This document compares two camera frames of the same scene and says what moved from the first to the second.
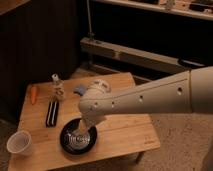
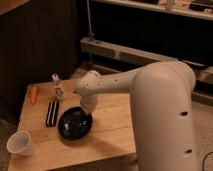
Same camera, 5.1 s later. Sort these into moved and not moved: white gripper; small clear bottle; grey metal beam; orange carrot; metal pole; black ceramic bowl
Moved: black ceramic bowl; white gripper
Not moved: orange carrot; small clear bottle; metal pole; grey metal beam
